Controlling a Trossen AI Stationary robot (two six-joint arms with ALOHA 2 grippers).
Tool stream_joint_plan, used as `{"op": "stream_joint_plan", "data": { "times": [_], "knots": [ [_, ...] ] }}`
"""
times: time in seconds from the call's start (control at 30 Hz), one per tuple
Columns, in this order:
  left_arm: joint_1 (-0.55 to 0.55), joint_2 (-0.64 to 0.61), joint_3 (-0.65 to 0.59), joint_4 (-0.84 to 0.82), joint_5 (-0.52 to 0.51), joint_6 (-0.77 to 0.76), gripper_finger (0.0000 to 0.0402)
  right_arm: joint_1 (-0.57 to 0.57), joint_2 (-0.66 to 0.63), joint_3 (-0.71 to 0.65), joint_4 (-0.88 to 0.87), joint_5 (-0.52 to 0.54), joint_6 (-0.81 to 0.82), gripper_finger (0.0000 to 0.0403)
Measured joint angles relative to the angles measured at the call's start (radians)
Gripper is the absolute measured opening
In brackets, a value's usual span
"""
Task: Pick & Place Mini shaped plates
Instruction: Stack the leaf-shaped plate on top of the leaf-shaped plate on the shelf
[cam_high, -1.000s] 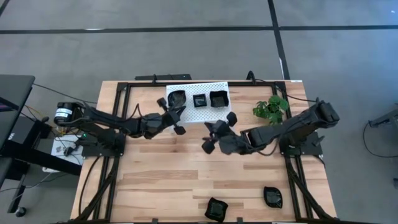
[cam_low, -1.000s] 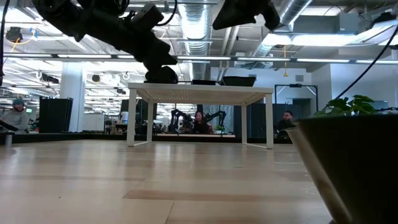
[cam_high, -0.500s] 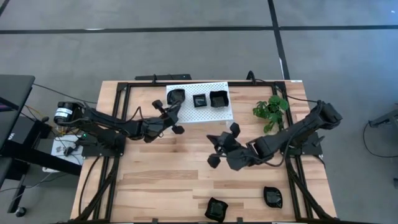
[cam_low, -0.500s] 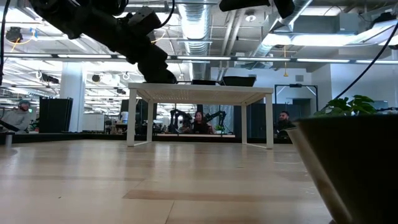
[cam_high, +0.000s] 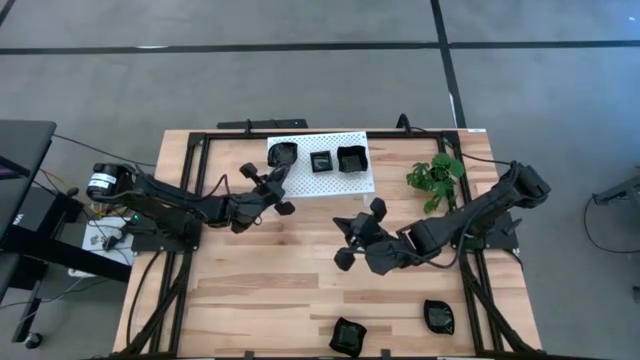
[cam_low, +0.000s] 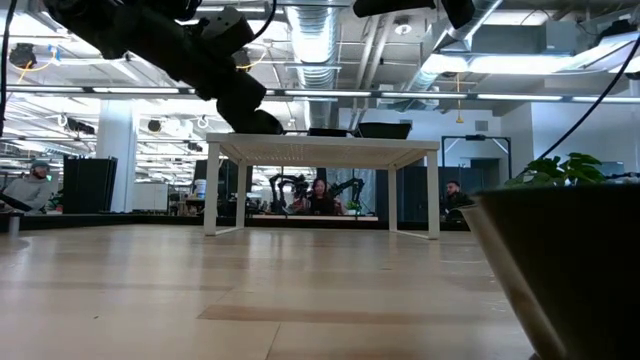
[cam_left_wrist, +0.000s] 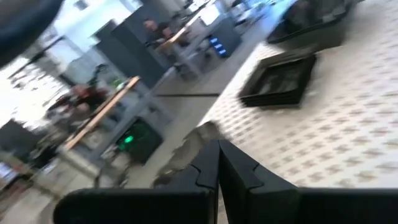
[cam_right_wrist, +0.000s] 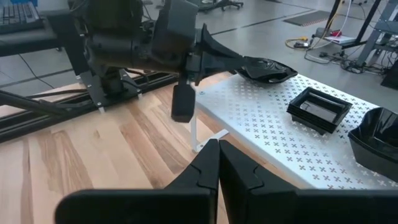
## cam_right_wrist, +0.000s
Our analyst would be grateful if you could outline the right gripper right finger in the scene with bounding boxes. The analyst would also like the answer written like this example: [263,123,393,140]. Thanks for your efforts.
[220,140,398,224]

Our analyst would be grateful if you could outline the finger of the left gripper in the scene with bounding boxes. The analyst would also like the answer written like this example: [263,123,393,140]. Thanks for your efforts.
[198,24,249,63]
[194,60,252,86]

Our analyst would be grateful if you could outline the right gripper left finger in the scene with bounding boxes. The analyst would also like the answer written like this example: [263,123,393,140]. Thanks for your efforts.
[55,139,220,224]

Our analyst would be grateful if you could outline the leaf shaped black plate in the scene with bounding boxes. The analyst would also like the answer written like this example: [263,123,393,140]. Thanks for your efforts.
[233,55,299,85]

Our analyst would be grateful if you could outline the small square black plate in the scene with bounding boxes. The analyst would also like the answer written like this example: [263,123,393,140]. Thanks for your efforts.
[287,86,353,125]
[286,107,352,135]

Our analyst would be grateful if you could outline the wavy square black plate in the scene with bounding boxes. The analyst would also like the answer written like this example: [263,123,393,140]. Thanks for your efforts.
[347,130,398,183]
[347,107,398,156]

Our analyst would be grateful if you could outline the black office chair base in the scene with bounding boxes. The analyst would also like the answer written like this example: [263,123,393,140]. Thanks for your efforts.
[198,0,245,12]

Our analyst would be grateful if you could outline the white perforated metal shelf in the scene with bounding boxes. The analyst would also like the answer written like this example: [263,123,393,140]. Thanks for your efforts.
[190,72,398,191]

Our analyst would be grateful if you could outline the dark floor mat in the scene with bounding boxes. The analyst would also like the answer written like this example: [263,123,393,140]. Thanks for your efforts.
[282,10,333,28]

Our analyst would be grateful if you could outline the white flat box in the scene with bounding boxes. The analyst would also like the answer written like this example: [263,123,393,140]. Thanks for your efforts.
[315,27,357,45]

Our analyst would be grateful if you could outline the black desk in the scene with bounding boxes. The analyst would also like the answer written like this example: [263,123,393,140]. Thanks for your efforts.
[0,9,78,58]

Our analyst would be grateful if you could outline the black desk leg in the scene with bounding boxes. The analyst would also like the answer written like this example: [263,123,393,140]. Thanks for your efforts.
[325,0,383,50]

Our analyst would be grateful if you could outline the grey desk leg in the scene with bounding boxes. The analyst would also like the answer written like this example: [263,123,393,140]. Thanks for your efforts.
[356,0,398,68]

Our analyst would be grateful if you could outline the black floor box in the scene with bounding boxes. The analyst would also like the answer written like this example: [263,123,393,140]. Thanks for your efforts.
[381,58,398,91]

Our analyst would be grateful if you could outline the yellow floor cable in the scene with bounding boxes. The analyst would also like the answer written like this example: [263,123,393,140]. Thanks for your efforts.
[284,36,309,50]

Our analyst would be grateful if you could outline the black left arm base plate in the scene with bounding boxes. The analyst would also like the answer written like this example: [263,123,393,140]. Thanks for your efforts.
[76,68,144,110]

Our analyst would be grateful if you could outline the tangled black floor cables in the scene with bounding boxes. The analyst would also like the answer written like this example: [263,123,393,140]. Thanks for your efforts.
[303,46,391,75]

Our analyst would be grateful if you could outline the thin black floor cable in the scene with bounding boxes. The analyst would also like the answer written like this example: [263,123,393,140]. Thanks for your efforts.
[18,53,56,90]

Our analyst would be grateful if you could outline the black aluminium table frame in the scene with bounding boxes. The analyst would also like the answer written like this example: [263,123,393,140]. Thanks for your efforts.
[0,70,180,144]

